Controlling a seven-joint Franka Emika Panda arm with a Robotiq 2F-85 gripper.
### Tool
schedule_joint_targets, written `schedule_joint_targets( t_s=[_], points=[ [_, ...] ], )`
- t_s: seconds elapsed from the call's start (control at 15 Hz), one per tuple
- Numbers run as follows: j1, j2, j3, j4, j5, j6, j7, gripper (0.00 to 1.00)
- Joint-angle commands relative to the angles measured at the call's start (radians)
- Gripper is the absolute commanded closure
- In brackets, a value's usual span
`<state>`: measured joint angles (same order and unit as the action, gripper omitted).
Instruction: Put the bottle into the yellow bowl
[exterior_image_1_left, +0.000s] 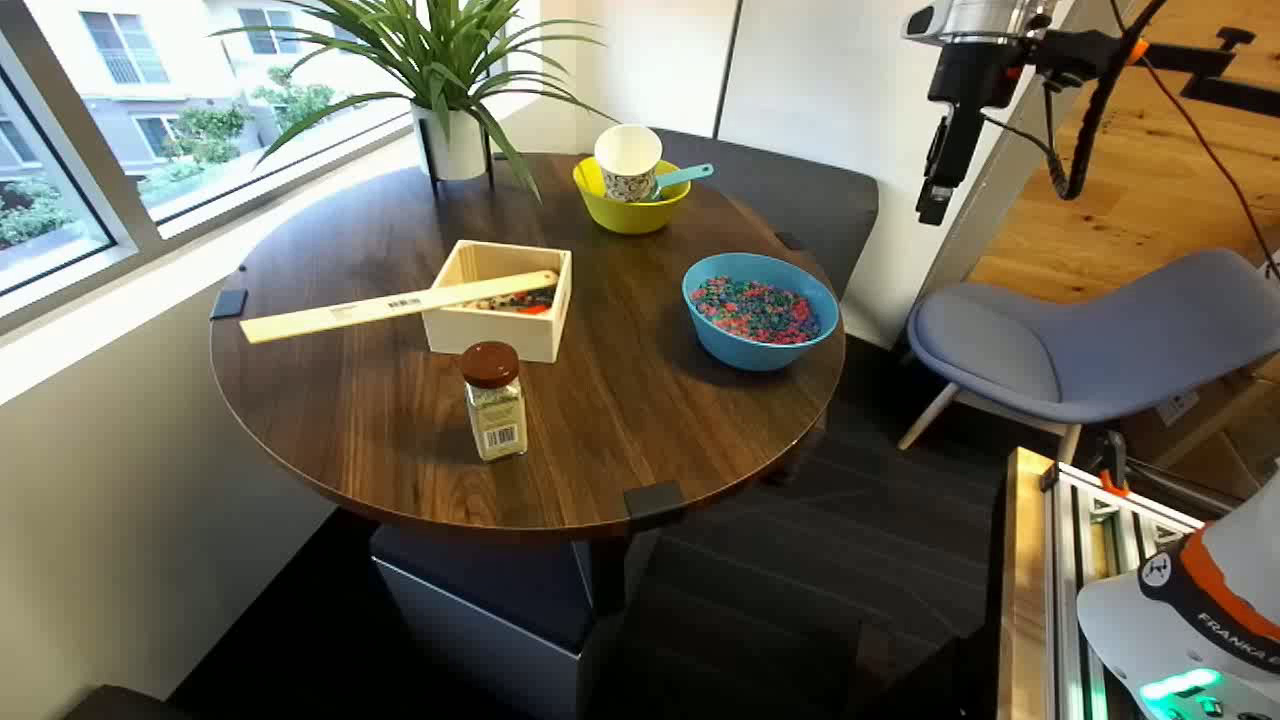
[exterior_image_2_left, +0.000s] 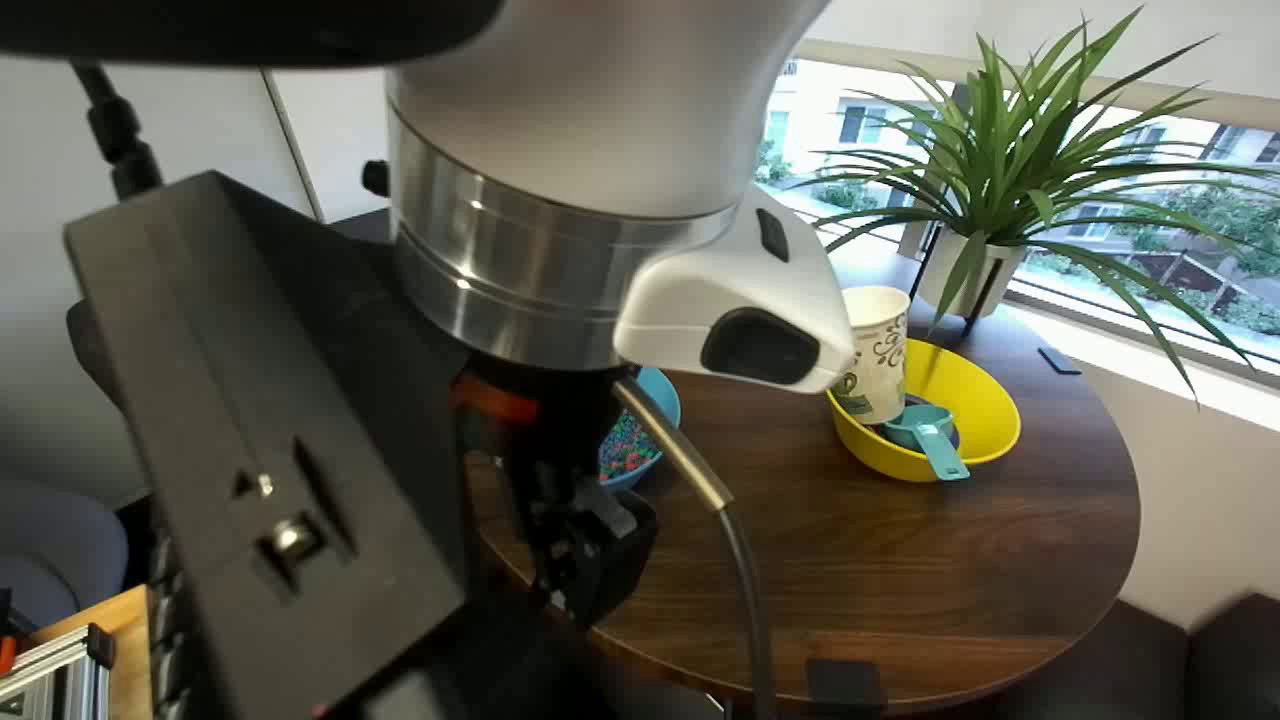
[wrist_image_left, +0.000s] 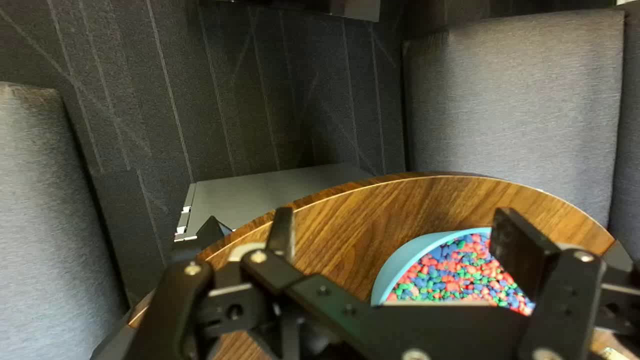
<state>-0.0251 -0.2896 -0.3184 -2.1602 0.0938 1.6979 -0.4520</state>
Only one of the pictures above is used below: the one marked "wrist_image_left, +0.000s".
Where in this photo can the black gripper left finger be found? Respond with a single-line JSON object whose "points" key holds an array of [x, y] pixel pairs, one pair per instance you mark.
{"points": [[181, 301]]}

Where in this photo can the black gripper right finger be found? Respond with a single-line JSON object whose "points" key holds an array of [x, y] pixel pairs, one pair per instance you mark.
{"points": [[567, 301]]}

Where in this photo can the blue bowl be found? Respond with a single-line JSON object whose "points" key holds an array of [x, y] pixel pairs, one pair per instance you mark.
{"points": [[386, 273]]}

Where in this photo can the coloured beads heap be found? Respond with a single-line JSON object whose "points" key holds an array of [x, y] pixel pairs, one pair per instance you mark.
{"points": [[453, 273]]}

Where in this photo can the grey upholstered chair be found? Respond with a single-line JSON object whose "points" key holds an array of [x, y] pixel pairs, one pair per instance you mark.
{"points": [[47, 233]]}

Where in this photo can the grey fabric ottoman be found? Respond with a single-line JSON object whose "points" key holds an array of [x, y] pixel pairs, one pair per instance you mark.
{"points": [[513, 112]]}

